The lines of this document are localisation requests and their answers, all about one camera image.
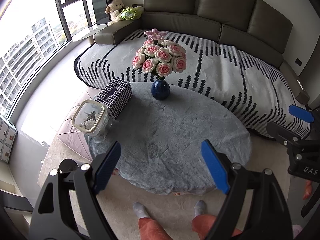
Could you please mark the person's right leg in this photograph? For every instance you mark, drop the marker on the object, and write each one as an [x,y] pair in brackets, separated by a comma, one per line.
[207,225]

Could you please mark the plush cabbage toy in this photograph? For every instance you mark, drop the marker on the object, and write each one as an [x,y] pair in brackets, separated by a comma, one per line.
[130,13]

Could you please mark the striped grey blanket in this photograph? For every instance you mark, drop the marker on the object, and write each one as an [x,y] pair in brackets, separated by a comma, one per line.
[220,80]

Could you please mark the white shelf unit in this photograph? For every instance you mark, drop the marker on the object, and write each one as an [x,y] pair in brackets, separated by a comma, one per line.
[15,202]

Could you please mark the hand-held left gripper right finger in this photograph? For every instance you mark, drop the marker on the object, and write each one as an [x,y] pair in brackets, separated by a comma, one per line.
[215,166]

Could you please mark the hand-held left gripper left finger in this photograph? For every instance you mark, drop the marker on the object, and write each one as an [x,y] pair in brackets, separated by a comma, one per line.
[107,165]

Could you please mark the grey oval coffee table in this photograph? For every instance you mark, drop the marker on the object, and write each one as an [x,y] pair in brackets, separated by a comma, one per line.
[170,135]

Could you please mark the studded tissue box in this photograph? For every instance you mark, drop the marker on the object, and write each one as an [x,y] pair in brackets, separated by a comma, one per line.
[117,97]

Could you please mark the round white side table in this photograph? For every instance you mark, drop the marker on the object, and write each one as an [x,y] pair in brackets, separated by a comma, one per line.
[92,30]

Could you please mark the dark blue vase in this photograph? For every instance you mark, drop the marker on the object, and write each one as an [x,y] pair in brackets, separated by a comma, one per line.
[160,90]

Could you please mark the person's left leg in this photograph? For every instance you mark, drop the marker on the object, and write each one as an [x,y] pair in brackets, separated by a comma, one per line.
[155,230]

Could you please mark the pink tufted ottoman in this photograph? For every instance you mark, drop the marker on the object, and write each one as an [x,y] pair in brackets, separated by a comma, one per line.
[72,135]

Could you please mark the dark wall socket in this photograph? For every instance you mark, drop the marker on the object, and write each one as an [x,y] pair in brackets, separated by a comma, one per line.
[298,61]

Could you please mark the clear lidded plastic container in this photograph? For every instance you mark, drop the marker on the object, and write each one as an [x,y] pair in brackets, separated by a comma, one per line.
[87,116]

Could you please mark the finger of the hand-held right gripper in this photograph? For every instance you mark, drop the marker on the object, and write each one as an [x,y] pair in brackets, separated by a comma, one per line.
[280,131]
[300,112]

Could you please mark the grey round trash bin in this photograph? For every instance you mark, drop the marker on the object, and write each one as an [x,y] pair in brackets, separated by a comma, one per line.
[66,165]

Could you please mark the person's leg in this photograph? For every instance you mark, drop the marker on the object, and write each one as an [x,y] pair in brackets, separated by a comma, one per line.
[155,230]
[207,225]

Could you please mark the grey patterned sock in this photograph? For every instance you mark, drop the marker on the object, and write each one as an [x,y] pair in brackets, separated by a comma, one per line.
[141,210]
[200,207]

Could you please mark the plush sheep toy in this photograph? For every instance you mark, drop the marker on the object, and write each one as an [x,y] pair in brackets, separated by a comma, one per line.
[115,10]

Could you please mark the person's right hand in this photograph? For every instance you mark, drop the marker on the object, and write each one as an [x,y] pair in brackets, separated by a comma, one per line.
[307,190]

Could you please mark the olive leather sofa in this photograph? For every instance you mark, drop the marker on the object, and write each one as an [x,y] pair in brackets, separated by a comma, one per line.
[225,2]

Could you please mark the tall dark panel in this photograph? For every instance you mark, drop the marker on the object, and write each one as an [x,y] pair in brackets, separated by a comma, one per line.
[98,0]

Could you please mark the white animal-print drawer cabinet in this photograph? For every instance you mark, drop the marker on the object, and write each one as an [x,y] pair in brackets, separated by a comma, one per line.
[6,140]

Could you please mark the pink crochet rose bouquet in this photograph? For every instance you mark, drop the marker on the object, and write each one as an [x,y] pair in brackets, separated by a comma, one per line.
[162,55]

